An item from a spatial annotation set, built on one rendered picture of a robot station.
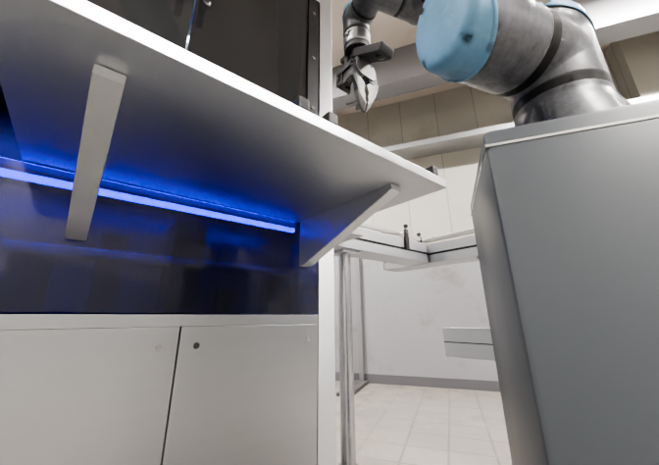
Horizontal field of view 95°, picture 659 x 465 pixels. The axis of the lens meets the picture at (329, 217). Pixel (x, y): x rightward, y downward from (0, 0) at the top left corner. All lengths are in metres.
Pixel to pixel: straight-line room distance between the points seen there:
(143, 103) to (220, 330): 0.48
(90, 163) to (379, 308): 2.96
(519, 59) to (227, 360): 0.75
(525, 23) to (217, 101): 0.39
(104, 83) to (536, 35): 0.51
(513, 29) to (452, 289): 2.86
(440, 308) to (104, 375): 2.83
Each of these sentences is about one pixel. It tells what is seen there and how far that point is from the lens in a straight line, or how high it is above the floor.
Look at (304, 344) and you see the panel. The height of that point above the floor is 0.53.
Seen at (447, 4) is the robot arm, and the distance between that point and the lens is 0.48.
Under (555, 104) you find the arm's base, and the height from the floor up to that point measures 0.85.
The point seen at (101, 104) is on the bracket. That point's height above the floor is 0.83.
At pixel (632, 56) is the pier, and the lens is 4.15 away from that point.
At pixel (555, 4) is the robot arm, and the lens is 0.60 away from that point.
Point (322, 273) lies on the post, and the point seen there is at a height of 0.72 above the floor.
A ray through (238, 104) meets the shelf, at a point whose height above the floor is 0.86.
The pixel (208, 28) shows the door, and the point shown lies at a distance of 1.07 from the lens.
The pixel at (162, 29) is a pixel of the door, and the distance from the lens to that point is 1.00.
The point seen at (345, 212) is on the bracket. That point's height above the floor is 0.83.
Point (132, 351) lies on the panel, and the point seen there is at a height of 0.54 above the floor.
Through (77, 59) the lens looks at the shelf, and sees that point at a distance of 0.46.
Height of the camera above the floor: 0.59
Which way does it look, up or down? 18 degrees up
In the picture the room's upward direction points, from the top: straight up
